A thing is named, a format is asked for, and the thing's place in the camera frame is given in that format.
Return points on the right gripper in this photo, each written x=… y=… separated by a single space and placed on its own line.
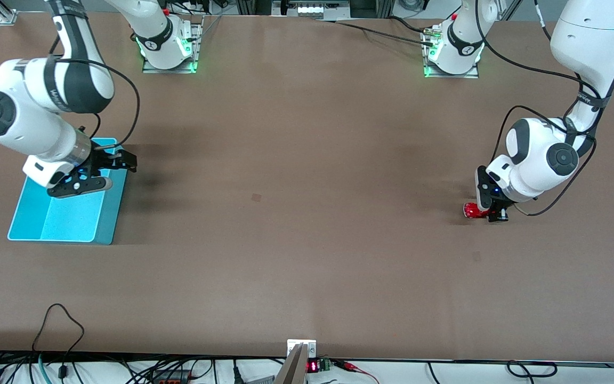
x=101 y=160

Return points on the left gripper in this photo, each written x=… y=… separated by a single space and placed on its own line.
x=500 y=206

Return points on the red beetle toy car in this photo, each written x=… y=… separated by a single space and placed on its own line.
x=472 y=210

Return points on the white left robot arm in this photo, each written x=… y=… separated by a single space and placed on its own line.
x=589 y=42

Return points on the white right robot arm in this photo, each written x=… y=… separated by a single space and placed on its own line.
x=24 y=117

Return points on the blue plastic box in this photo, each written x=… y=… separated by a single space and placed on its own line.
x=72 y=218

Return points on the orange power strip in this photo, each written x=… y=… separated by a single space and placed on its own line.
x=171 y=377

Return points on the red digit display module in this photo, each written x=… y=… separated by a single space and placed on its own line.
x=313 y=366

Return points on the lit control equipment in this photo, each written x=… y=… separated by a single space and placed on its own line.
x=309 y=9

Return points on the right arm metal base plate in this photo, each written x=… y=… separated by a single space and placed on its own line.
x=192 y=42

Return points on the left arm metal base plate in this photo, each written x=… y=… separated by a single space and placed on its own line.
x=472 y=73

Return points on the aluminium corner bracket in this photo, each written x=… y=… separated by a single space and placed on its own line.
x=7 y=16

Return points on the silver mount plate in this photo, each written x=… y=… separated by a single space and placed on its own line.
x=309 y=346

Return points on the grey camera mount bar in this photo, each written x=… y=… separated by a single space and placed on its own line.
x=292 y=370

